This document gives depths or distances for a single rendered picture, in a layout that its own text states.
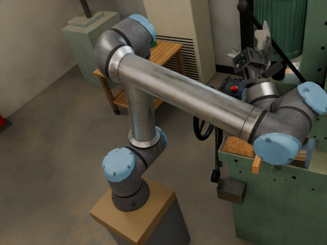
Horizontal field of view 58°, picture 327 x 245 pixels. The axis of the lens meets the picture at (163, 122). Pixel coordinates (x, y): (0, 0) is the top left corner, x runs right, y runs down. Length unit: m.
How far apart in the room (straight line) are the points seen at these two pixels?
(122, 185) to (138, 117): 0.32
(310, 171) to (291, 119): 0.59
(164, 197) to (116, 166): 0.32
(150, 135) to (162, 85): 0.55
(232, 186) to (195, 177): 0.85
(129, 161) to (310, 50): 0.81
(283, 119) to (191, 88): 0.23
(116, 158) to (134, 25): 0.60
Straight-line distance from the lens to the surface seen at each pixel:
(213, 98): 0.73
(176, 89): 0.76
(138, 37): 0.98
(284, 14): 1.05
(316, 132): 1.15
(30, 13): 3.88
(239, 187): 1.44
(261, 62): 0.95
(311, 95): 0.78
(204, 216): 2.09
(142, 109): 1.17
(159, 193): 1.49
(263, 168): 1.20
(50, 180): 2.76
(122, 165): 1.29
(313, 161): 1.32
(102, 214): 1.50
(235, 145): 1.19
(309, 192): 1.40
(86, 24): 3.27
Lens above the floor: 1.81
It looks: 41 degrees down
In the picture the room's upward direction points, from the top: 17 degrees counter-clockwise
